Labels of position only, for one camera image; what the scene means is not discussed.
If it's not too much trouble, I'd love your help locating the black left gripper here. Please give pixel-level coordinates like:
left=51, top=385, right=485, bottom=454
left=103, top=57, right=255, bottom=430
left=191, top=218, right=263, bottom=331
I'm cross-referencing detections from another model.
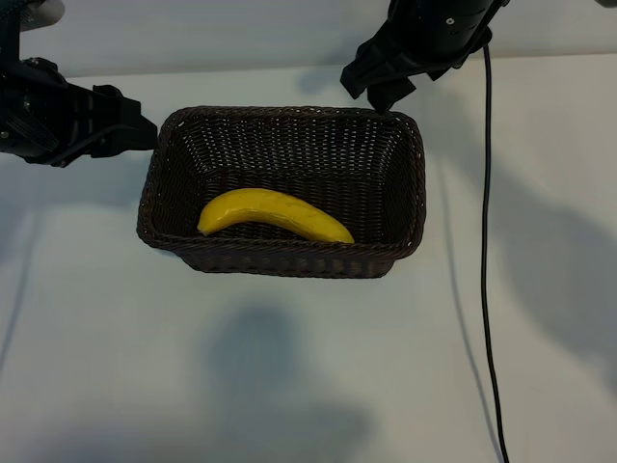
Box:
left=0, top=56, right=159, bottom=169

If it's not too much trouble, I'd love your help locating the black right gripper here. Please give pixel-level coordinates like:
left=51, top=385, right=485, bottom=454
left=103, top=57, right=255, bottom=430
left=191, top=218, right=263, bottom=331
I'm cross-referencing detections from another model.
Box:
left=340, top=28, right=483, bottom=115

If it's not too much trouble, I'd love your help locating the dark brown woven basket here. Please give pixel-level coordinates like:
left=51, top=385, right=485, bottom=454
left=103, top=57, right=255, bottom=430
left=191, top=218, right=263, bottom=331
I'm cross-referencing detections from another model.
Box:
left=136, top=105, right=428, bottom=280

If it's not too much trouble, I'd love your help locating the yellow banana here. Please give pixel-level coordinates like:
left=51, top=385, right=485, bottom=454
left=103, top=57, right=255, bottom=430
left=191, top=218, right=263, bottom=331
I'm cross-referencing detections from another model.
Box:
left=197, top=187, right=357, bottom=245

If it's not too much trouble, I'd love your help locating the thin black cable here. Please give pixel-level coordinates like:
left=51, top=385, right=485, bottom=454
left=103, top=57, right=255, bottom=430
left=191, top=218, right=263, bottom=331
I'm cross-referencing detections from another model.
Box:
left=479, top=41, right=510, bottom=463

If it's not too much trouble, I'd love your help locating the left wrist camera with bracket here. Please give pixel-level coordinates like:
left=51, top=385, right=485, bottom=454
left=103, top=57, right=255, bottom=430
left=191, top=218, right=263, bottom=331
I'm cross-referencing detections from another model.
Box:
left=0, top=0, right=67, bottom=62

